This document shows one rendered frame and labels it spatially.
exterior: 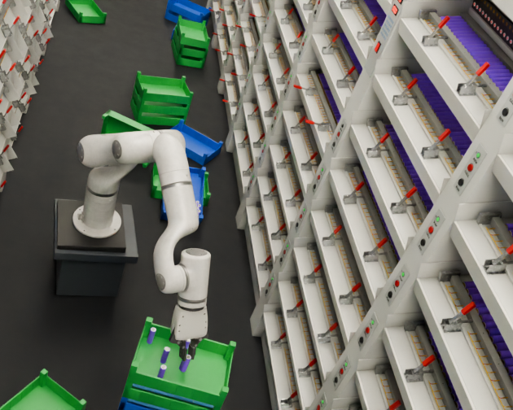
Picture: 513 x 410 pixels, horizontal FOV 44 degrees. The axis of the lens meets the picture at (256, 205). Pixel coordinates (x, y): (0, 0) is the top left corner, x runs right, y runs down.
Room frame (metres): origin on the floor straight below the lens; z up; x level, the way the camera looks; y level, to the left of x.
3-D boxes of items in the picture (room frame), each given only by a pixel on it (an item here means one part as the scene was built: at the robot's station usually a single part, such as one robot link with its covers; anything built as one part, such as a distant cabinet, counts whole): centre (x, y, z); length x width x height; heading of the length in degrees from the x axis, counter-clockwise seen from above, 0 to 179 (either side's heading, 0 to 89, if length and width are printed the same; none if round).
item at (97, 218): (1.87, 0.57, 0.40); 0.19 x 0.19 x 0.18
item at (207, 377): (1.28, 0.03, 0.44); 0.30 x 0.20 x 0.08; 97
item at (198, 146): (3.11, 0.49, 0.04); 0.30 x 0.20 x 0.08; 76
